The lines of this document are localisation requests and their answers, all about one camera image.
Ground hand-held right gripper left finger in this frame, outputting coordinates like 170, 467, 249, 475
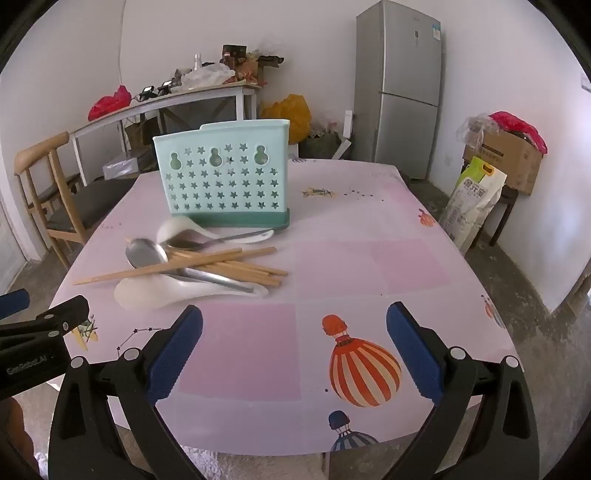
48, 305, 204, 480

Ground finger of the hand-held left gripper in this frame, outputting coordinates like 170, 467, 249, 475
0, 295, 92, 345
0, 289, 31, 320

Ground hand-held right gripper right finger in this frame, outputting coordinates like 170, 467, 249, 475
385, 301, 541, 480

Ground white wide-handled scoop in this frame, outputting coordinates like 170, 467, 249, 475
114, 272, 269, 311

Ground white thin-handled ladle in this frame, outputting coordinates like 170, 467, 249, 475
156, 217, 275, 252

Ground teal star-holed utensil holder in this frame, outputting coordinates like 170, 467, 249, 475
153, 119, 291, 229

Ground pink printed tablecloth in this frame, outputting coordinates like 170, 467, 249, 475
48, 158, 520, 455

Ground white and yellow rice bag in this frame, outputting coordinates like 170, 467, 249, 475
438, 157, 508, 254

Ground wooden chair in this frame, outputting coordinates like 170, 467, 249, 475
14, 131, 139, 271

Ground grey plastic-wrapped box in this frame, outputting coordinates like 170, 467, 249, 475
102, 157, 139, 181

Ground dark wooden stool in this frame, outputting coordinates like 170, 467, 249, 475
488, 185, 520, 247

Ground brown cardboard box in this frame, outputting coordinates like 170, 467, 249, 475
124, 117, 160, 148

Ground large cardboard box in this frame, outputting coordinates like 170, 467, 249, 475
464, 129, 543, 195

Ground red plastic bag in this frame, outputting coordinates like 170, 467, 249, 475
88, 85, 132, 121

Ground olive green bag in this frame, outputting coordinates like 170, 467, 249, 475
300, 131, 345, 160

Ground clear crumpled plastic bag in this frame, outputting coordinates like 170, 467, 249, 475
457, 113, 491, 145

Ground white side table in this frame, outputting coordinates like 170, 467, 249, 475
69, 83, 259, 185

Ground yellow plastic bag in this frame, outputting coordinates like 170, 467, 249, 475
261, 95, 312, 144

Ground silver refrigerator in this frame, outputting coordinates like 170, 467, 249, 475
355, 0, 448, 180

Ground white plastic bag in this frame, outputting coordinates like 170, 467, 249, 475
180, 64, 236, 90

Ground open cardboard box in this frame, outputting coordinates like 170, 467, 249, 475
249, 55, 284, 86

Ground dark brown box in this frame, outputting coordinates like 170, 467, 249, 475
222, 45, 252, 65

